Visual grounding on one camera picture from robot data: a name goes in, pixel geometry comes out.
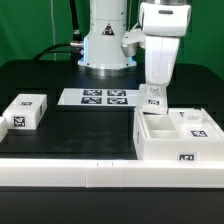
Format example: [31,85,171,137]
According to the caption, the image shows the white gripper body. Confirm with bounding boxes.
[145,36,180,87]

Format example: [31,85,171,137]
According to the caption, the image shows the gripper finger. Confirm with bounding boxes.
[150,86,162,96]

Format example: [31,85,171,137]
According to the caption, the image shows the white cabinet door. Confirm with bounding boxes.
[169,108,224,139]
[136,84,168,115]

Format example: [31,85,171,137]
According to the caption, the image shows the white cabinet body box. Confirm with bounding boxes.
[133,108,224,161]

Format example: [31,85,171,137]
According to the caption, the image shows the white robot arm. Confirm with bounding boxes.
[78,0,191,88]

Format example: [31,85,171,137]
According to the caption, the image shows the white cabinet top block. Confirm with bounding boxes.
[3,94,47,130]

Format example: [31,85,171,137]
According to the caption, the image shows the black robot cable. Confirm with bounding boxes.
[32,0,85,62]

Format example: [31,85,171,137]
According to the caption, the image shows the white marker base plate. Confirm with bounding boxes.
[58,88,140,107]

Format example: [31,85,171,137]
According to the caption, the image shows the thin white hanging cable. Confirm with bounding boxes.
[49,0,56,61]

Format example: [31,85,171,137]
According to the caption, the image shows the white left fence rail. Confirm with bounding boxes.
[0,117,8,143]

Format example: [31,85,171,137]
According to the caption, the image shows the white fence rail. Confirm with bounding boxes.
[0,117,8,143]
[0,158,224,188]

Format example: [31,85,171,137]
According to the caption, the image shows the white front fence rail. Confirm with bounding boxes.
[0,158,224,188]

